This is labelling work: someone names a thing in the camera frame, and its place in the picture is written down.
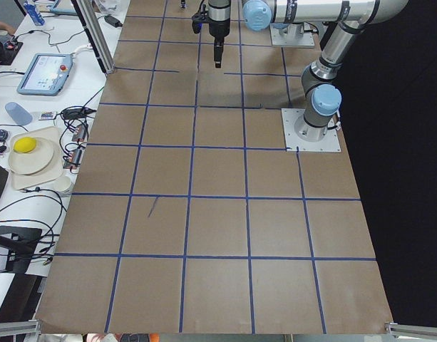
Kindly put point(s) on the beige plate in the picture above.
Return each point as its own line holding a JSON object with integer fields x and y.
{"x": 29, "y": 163}

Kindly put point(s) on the blue plastic cup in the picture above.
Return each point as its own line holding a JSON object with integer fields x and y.
{"x": 19, "y": 114}

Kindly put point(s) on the black monitor stand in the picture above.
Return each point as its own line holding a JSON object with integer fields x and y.
{"x": 17, "y": 247}

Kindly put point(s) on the beige tray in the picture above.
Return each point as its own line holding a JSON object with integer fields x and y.
{"x": 51, "y": 172}

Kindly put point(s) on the white paper cup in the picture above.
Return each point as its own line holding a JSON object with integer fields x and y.
{"x": 64, "y": 186}

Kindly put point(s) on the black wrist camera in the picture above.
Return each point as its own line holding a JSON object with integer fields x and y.
{"x": 199, "y": 18}

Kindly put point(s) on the yellow lemon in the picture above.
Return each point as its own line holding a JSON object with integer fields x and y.
{"x": 25, "y": 145}

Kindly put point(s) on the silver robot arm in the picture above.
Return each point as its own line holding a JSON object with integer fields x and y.
{"x": 350, "y": 19}

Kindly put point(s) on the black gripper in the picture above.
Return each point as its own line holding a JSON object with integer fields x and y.
{"x": 218, "y": 29}

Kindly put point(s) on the aluminium frame post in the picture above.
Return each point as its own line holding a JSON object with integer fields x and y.
{"x": 91, "y": 26}

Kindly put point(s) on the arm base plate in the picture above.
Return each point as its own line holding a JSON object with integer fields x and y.
{"x": 301, "y": 137}
{"x": 292, "y": 35}

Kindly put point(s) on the teach pendant tablet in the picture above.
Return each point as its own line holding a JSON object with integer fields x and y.
{"x": 46, "y": 75}

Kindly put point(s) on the black power adapter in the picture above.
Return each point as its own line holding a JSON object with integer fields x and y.
{"x": 113, "y": 21}

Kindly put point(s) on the blue white bottle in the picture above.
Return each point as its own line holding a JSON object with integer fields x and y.
{"x": 34, "y": 13}

